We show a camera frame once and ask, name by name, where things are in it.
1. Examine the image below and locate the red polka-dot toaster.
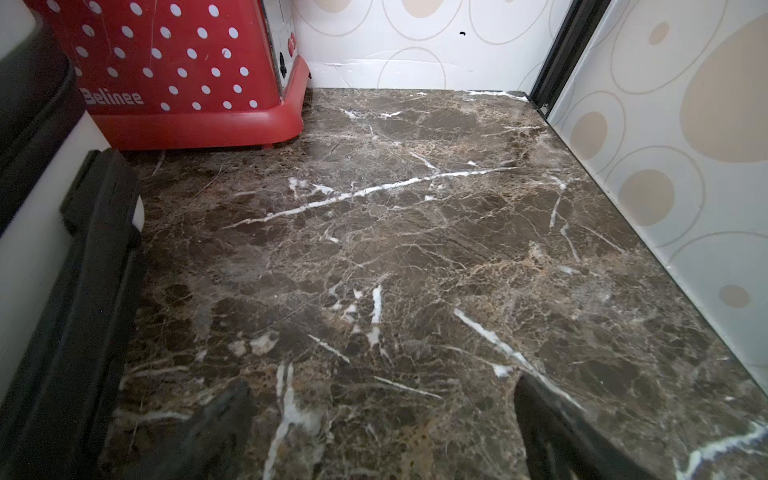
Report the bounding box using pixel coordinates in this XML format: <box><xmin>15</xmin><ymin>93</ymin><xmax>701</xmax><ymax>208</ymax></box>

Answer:
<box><xmin>30</xmin><ymin>0</ymin><xmax>311</xmax><ymax>150</ymax></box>

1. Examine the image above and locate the white hard-shell suitcase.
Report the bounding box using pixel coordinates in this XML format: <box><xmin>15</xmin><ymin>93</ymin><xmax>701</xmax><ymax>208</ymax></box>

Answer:
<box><xmin>1</xmin><ymin>1</ymin><xmax>145</xmax><ymax>479</ymax></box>

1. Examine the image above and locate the black corner frame post right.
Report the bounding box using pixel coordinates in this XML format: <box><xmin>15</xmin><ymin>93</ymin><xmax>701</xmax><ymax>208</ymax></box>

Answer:
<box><xmin>528</xmin><ymin>0</ymin><xmax>611</xmax><ymax>118</ymax></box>

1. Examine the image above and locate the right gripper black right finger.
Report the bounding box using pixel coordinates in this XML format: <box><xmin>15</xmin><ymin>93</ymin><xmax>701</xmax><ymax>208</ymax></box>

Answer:
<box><xmin>514</xmin><ymin>373</ymin><xmax>654</xmax><ymax>480</ymax></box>

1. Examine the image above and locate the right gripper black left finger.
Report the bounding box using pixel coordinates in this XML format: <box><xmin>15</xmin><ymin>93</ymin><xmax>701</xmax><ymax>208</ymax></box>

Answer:
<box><xmin>128</xmin><ymin>379</ymin><xmax>255</xmax><ymax>479</ymax></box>

